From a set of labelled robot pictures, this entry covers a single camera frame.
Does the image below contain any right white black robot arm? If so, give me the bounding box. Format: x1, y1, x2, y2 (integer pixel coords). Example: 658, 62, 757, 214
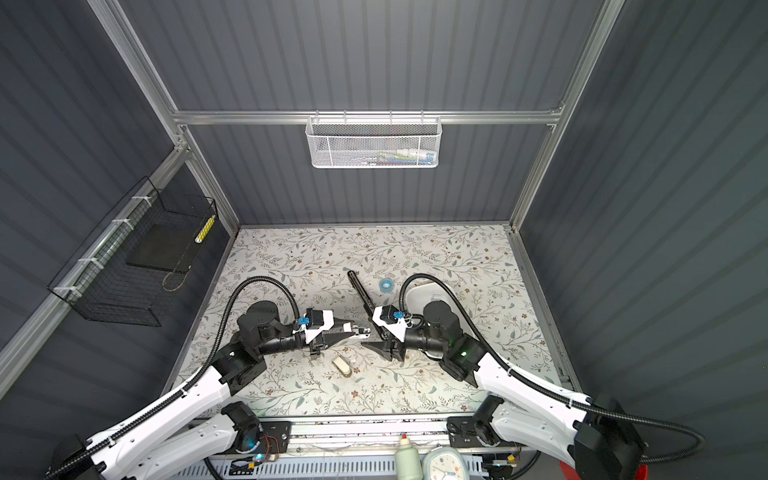
347, 271, 706, 479

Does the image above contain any white wire mesh basket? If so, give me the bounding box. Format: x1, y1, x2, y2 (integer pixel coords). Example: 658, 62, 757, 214
305, 119, 443, 169

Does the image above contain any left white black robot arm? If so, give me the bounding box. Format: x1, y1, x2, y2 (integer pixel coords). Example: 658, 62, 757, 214
45, 276, 361, 479

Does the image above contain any mint alarm clock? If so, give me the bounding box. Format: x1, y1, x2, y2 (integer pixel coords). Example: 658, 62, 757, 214
422, 447, 470, 480

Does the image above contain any black stapler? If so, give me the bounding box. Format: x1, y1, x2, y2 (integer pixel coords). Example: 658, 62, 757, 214
346, 270, 376, 322

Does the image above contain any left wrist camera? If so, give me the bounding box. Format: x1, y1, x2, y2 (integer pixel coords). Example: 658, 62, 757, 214
297, 309, 335, 344

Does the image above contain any beige staple box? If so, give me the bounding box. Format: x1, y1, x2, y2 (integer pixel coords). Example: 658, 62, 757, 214
332, 356, 353, 378

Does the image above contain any black wire basket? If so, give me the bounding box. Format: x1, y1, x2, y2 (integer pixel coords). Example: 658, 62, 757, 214
48, 178, 218, 327

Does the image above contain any green glue bottle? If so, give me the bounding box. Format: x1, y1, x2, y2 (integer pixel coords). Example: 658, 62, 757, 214
394, 434, 423, 480

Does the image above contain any yellow marker pen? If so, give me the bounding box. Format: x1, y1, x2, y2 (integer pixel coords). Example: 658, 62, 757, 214
194, 214, 217, 244

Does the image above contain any blue tape roll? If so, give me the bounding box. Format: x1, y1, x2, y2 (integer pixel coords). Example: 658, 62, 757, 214
379, 278, 394, 293

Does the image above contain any floral table mat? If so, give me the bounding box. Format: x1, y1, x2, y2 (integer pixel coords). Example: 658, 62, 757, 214
170, 224, 560, 417

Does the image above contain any white plastic tray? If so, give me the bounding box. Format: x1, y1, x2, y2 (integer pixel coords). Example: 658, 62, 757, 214
404, 282, 451, 312

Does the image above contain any pink staple box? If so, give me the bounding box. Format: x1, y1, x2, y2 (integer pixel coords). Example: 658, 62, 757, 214
351, 325, 371, 336

